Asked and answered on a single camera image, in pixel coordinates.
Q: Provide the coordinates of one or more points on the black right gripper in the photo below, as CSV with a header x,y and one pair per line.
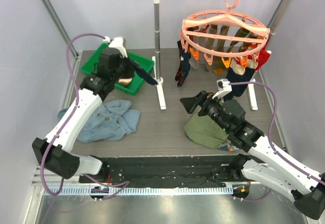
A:
x,y
203,103

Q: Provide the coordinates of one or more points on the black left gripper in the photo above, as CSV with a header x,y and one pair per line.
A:
x,y
131,68

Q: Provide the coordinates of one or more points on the brown striped sock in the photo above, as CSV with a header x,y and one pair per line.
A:
x,y
124,82

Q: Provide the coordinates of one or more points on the black colourful argyle sock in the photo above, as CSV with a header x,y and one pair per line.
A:
x,y
180,49

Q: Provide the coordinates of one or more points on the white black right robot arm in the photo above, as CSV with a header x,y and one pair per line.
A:
x,y
264,162

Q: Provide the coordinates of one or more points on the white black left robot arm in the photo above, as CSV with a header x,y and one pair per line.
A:
x,y
54,151

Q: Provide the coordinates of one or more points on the pink round clip hanger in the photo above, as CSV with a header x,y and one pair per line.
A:
x,y
192,26

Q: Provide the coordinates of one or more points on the green crumpled garment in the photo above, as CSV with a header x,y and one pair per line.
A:
x,y
204,131

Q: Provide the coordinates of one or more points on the green plastic tray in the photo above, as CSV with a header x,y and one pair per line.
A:
x,y
136,82

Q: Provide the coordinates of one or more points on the olive yellow toe sock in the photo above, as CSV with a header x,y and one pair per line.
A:
x,y
218,45

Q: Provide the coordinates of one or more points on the light blue denim shirt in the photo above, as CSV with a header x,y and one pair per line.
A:
x,y
111,122

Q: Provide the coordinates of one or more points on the navy cream cuff sock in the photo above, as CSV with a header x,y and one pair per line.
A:
x,y
237,73

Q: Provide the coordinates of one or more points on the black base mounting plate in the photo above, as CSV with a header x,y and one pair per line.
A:
x,y
173,171

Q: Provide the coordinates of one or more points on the red white sock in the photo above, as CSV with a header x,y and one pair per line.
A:
x,y
256,61

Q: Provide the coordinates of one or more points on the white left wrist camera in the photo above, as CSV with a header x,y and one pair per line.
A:
x,y
117,43

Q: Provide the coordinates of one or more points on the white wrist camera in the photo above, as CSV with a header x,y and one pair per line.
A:
x,y
117,43
223,88

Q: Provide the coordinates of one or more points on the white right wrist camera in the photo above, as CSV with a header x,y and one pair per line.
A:
x,y
223,88

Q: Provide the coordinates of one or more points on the white slotted cable duct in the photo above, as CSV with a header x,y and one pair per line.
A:
x,y
93,190

